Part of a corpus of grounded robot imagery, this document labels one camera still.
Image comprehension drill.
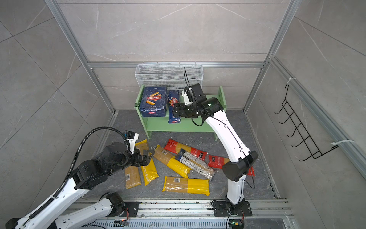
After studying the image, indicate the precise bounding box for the yellow spaghetti bag with lettering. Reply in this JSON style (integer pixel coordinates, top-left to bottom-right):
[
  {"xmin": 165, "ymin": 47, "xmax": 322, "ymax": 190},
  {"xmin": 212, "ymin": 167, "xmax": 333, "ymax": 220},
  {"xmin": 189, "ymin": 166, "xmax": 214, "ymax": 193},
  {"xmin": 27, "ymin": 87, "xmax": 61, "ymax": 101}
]
[{"xmin": 135, "ymin": 139, "xmax": 160, "ymax": 187}]

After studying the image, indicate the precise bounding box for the blue Barilla spaghetti box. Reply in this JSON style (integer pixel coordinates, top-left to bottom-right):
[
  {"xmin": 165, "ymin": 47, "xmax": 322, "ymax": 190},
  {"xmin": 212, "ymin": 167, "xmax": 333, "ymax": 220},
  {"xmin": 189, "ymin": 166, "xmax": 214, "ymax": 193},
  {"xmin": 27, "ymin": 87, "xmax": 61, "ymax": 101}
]
[{"xmin": 168, "ymin": 90, "xmax": 181, "ymax": 124}]

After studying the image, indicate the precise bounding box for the blue Barilla rigatoni box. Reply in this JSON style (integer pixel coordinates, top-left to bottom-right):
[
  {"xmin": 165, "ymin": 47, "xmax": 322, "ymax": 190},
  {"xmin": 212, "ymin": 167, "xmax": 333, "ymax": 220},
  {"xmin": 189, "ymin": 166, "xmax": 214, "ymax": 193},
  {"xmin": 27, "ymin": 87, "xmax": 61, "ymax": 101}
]
[{"xmin": 139, "ymin": 86, "xmax": 168, "ymax": 117}]

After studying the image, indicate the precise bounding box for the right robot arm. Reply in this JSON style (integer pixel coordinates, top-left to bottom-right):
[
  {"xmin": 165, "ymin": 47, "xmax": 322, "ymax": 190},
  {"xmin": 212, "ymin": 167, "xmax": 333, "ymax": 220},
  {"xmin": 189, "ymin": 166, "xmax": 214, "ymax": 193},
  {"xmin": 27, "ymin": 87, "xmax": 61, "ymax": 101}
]
[{"xmin": 173, "ymin": 84, "xmax": 258, "ymax": 215}]

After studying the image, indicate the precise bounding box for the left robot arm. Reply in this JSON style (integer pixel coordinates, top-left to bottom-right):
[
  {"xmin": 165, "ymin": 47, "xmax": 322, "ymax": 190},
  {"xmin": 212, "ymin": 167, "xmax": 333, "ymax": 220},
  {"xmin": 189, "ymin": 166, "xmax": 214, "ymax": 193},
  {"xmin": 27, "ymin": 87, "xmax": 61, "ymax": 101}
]
[{"xmin": 5, "ymin": 143, "xmax": 154, "ymax": 229}]

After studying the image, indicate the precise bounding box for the yellow spaghetti bag centre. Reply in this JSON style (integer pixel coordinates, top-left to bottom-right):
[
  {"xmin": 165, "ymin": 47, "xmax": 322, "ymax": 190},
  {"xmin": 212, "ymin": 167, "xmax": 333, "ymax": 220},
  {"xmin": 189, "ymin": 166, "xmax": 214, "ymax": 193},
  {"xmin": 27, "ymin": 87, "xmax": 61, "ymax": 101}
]
[{"xmin": 154, "ymin": 145, "xmax": 191, "ymax": 179}]

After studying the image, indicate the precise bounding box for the yellow spaghetti bag far left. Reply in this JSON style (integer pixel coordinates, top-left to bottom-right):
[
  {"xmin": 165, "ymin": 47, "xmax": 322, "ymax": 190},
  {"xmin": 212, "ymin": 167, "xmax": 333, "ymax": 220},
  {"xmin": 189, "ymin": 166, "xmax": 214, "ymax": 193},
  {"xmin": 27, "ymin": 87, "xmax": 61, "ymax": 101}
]
[{"xmin": 124, "ymin": 166, "xmax": 142, "ymax": 189}]

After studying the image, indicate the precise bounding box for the red spaghetti bag upper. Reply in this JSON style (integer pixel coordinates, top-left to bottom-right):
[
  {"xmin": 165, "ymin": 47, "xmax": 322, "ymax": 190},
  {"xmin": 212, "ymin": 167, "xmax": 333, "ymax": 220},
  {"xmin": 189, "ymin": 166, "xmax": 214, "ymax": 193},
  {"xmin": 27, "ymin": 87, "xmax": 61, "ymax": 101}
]
[{"xmin": 164, "ymin": 139, "xmax": 208, "ymax": 161}]

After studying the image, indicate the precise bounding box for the red spaghetti bag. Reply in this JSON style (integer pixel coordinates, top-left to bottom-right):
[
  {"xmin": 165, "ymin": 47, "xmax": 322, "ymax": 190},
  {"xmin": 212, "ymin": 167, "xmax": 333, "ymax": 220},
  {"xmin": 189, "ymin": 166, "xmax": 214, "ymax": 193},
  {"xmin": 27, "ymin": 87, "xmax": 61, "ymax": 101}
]
[
  {"xmin": 207, "ymin": 154, "xmax": 255, "ymax": 177},
  {"xmin": 164, "ymin": 139, "xmax": 208, "ymax": 161}
]

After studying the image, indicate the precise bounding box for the large yellow spaghetti bag front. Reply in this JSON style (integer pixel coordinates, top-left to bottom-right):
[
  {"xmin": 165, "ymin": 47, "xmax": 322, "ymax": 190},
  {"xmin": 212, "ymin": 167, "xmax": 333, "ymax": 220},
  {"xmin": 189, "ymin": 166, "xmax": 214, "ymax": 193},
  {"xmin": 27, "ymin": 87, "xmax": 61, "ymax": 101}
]
[{"xmin": 162, "ymin": 177, "xmax": 210, "ymax": 196}]

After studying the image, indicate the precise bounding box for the clear white-label spaghetti bag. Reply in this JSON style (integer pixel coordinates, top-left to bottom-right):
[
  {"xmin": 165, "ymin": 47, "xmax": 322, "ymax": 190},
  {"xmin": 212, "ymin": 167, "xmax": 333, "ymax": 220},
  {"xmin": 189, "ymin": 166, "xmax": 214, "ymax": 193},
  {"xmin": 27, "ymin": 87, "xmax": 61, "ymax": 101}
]
[{"xmin": 176, "ymin": 149, "xmax": 215, "ymax": 180}]

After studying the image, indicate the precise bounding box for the red spaghetti bag right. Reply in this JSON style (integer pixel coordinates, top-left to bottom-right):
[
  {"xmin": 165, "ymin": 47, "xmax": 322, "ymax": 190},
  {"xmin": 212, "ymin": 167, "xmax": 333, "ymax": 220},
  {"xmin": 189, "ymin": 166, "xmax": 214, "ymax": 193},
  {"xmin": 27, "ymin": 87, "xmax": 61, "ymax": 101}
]
[{"xmin": 207, "ymin": 154, "xmax": 255, "ymax": 177}]

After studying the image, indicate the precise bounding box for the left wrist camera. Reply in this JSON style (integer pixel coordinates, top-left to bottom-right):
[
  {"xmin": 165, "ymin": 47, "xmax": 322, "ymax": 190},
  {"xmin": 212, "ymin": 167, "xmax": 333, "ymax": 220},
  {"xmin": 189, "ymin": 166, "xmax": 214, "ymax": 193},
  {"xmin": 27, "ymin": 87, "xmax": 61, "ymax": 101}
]
[{"xmin": 125, "ymin": 131, "xmax": 139, "ymax": 154}]

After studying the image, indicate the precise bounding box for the black corrugated cable left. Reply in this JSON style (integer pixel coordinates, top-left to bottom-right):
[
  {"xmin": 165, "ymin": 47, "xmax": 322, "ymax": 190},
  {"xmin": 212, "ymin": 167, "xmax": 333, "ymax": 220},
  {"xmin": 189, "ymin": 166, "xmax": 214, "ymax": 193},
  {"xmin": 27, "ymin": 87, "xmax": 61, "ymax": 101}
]
[{"xmin": 27, "ymin": 126, "xmax": 126, "ymax": 221}]

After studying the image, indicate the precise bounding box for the white wire mesh basket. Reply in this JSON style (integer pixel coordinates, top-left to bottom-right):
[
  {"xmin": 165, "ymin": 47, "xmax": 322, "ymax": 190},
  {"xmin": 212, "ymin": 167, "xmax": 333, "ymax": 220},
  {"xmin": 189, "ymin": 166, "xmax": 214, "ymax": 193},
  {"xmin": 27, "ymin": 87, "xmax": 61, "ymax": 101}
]
[{"xmin": 135, "ymin": 64, "xmax": 204, "ymax": 90}]

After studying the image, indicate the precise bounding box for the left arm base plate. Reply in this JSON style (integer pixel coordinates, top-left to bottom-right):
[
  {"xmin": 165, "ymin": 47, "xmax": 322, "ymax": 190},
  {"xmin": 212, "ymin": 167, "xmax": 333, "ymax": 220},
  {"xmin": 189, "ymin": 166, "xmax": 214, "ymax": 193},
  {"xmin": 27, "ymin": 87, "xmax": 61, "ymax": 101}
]
[{"xmin": 107, "ymin": 201, "xmax": 140, "ymax": 218}]

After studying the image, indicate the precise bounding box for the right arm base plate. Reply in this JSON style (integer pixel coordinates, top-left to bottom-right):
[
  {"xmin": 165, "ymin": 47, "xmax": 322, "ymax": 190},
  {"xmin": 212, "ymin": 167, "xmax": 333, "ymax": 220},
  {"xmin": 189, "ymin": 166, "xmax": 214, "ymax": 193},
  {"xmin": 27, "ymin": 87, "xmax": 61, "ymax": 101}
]
[{"xmin": 211, "ymin": 200, "xmax": 253, "ymax": 217}]

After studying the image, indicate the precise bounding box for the black wire hook rack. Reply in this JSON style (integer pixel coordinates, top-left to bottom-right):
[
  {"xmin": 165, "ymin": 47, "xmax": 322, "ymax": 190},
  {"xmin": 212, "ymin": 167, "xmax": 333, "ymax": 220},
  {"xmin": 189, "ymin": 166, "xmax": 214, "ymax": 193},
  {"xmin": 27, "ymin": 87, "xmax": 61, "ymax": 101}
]
[{"xmin": 274, "ymin": 85, "xmax": 339, "ymax": 162}]

